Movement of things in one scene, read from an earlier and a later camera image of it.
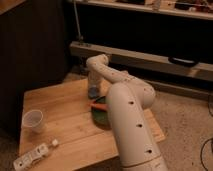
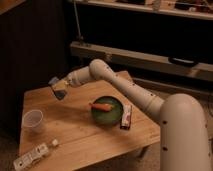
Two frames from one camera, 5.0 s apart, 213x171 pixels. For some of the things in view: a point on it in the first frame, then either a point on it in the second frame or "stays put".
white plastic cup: x=32 y=119 stays put
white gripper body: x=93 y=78 -> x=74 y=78
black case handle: x=183 y=61 stays put
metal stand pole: x=77 y=19 stays put
